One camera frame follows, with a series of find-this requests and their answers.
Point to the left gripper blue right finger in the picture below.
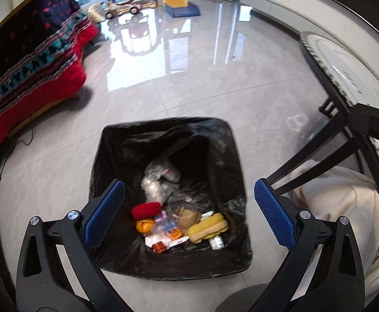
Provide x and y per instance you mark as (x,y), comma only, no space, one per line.
(322,271)

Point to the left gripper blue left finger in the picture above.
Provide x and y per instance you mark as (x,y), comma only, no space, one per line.
(55,271)

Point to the orange mandarin peel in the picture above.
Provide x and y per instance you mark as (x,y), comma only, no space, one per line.
(145,226)

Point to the red cloth pouch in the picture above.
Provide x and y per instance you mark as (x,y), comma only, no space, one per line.
(146,210)

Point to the yellow sponge cake piece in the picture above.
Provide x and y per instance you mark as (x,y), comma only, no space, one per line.
(207,228)

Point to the black bagged trash bin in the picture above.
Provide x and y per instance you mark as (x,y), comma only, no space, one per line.
(204,152)

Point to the round white coffee table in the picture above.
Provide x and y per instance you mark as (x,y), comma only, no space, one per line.
(347,81)

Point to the cream trousers leg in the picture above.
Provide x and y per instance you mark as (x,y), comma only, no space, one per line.
(343,192)

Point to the clear plastic cup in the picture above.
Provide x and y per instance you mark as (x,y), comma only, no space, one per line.
(184,215)

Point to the white low tv cabinet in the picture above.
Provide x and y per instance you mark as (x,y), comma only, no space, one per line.
(279,14)

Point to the red patterned blanket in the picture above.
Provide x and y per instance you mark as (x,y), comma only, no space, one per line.
(41,45)

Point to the yellow children's slide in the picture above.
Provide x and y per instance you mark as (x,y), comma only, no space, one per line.
(181,8)

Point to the wicker basket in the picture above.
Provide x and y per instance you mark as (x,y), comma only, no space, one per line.
(95,13)

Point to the beige toy car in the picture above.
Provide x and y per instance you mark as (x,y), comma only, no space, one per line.
(113,9)

